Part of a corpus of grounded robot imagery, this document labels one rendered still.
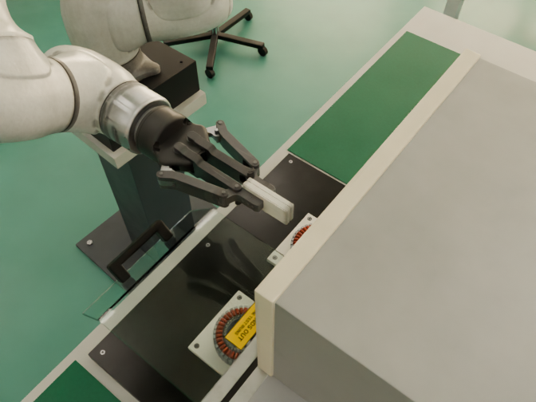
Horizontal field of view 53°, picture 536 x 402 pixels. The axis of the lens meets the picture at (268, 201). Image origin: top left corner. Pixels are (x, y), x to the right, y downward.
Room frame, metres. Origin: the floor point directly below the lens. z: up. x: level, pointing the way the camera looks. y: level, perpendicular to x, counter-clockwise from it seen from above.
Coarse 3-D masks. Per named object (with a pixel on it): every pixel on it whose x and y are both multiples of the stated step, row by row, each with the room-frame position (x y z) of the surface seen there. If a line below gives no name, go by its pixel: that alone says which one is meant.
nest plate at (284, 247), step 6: (306, 216) 0.67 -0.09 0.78; (312, 216) 0.67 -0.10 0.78; (300, 222) 0.66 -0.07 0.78; (306, 222) 0.66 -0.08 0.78; (312, 222) 0.66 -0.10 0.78; (294, 228) 0.64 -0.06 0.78; (288, 240) 0.61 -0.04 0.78; (282, 246) 0.59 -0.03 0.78; (288, 246) 0.59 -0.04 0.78; (282, 252) 0.58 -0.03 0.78
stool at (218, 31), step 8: (240, 16) 2.43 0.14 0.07; (248, 16) 2.48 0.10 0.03; (224, 24) 2.36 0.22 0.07; (232, 24) 2.38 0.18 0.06; (208, 32) 2.30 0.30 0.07; (216, 32) 2.28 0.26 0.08; (224, 32) 2.33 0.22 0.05; (168, 40) 2.23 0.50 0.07; (176, 40) 2.23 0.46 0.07; (184, 40) 2.24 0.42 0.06; (192, 40) 2.25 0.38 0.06; (200, 40) 2.26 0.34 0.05; (216, 40) 2.24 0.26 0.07; (224, 40) 2.26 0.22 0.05; (232, 40) 2.24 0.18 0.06; (240, 40) 2.23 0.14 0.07; (248, 40) 2.23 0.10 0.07; (216, 48) 2.19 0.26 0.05; (256, 48) 2.20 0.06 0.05; (264, 48) 2.20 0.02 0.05; (208, 56) 2.11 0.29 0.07; (208, 64) 2.05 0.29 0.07; (208, 72) 2.03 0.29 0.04
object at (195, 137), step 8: (192, 136) 0.49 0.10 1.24; (200, 136) 0.49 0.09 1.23; (200, 144) 0.48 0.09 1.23; (208, 144) 0.48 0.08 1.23; (208, 152) 0.47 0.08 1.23; (216, 152) 0.47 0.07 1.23; (208, 160) 0.47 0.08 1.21; (216, 160) 0.46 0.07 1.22; (224, 160) 0.45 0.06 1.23; (232, 160) 0.45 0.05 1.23; (224, 168) 0.45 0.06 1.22; (232, 168) 0.44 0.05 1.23; (240, 168) 0.44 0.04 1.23; (248, 168) 0.44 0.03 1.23; (232, 176) 0.44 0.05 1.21; (240, 176) 0.44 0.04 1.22; (248, 176) 0.42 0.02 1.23
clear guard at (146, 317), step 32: (192, 224) 0.47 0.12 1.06; (224, 224) 0.46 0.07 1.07; (160, 256) 0.41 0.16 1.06; (192, 256) 0.40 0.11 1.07; (224, 256) 0.40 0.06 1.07; (256, 256) 0.40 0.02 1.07; (128, 288) 0.35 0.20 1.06; (160, 288) 0.35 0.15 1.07; (192, 288) 0.35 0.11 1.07; (224, 288) 0.35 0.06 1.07; (128, 320) 0.30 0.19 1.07; (160, 320) 0.30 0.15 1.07; (192, 320) 0.30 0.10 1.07; (224, 320) 0.30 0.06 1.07; (160, 352) 0.26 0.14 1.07; (192, 352) 0.26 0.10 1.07; (224, 352) 0.26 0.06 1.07; (192, 384) 0.21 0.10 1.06
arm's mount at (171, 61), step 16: (144, 48) 1.18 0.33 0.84; (160, 48) 1.18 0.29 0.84; (160, 64) 1.11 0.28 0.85; (176, 64) 1.10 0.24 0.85; (192, 64) 1.11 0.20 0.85; (144, 80) 1.04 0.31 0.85; (160, 80) 1.04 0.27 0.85; (176, 80) 1.06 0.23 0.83; (192, 80) 1.10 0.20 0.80; (176, 96) 1.06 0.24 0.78; (112, 144) 0.89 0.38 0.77
